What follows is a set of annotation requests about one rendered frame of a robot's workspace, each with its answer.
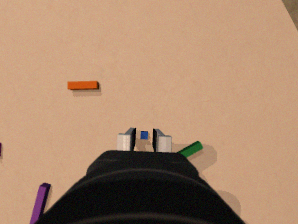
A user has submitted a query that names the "purple rod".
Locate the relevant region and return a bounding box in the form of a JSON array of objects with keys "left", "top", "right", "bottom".
[{"left": 30, "top": 182, "right": 51, "bottom": 224}]

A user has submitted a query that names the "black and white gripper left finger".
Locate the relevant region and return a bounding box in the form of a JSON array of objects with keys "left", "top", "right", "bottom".
[{"left": 116, "top": 128, "right": 136, "bottom": 151}]

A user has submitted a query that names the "orange rod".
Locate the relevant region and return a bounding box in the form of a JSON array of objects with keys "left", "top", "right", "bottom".
[{"left": 68, "top": 81, "right": 99, "bottom": 90}]

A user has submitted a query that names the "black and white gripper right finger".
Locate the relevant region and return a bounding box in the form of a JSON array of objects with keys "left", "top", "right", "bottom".
[{"left": 152, "top": 129, "right": 172, "bottom": 152}]

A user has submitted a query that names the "small blue cube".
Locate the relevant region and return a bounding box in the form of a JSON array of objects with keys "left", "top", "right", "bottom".
[{"left": 140, "top": 131, "right": 148, "bottom": 139}]

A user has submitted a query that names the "green rod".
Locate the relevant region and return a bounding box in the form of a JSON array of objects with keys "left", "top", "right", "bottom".
[{"left": 177, "top": 141, "right": 203, "bottom": 158}]

